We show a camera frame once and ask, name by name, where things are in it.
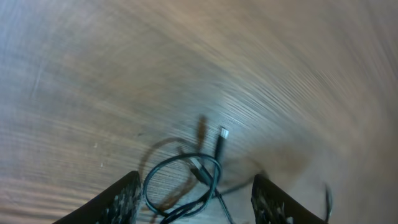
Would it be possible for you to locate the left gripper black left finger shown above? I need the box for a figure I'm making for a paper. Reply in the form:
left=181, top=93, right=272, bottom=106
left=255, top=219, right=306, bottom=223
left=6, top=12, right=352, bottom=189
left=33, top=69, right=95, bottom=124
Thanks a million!
left=54, top=171, right=142, bottom=224

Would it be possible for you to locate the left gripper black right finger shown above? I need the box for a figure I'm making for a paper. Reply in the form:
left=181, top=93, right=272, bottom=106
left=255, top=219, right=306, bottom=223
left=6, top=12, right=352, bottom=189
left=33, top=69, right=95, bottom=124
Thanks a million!
left=251, top=174, right=328, bottom=224

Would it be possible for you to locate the black cable bundle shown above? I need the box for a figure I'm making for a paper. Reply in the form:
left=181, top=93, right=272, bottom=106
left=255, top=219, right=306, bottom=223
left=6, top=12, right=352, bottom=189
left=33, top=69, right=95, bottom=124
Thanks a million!
left=141, top=126, right=268, bottom=224

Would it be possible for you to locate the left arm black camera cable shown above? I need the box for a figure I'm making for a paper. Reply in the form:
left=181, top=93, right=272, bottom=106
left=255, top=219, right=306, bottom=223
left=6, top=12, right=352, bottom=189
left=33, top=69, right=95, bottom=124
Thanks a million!
left=323, top=183, right=333, bottom=223

